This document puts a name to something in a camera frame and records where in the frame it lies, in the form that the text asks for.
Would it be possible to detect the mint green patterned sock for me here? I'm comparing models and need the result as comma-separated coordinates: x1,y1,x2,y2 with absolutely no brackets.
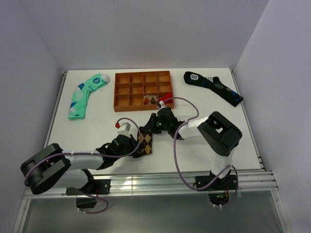
68,73,110,120

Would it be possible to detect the brown argyle sock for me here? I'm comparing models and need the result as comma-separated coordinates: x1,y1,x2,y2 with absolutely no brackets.
134,127,153,158

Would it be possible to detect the black blue sports sock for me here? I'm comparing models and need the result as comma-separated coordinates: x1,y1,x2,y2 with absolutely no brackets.
184,71,243,107

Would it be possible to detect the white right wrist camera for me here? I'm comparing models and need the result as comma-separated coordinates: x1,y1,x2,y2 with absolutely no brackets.
157,101,166,109

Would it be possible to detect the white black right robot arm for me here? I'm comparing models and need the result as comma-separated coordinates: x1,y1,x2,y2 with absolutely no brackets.
139,107,242,189

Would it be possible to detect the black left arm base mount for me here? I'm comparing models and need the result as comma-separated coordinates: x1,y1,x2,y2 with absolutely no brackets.
66,179,111,214

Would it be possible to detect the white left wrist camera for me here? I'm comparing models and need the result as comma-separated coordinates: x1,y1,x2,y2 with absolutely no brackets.
115,122,131,137

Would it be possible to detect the aluminium table edge rail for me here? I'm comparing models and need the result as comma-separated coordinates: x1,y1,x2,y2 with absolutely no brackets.
23,169,279,200

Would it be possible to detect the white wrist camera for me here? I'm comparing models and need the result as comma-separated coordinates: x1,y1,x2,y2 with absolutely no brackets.
115,122,131,137
157,101,166,109

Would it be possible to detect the rolled red sock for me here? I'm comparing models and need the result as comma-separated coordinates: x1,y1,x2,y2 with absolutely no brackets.
159,93,173,104

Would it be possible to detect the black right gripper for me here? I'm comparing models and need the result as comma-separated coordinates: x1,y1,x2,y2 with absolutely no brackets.
142,113,171,134

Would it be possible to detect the wooden compartment tray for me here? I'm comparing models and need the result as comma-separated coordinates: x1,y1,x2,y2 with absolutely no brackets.
113,70,174,112

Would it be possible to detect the rolled orange green argyle sock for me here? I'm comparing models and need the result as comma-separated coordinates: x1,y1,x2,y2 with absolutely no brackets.
143,95,158,105

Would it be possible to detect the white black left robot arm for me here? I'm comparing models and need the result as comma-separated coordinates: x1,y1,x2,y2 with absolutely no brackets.
20,135,141,195

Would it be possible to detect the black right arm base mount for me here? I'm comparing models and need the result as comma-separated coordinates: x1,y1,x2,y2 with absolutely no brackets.
192,173,238,205

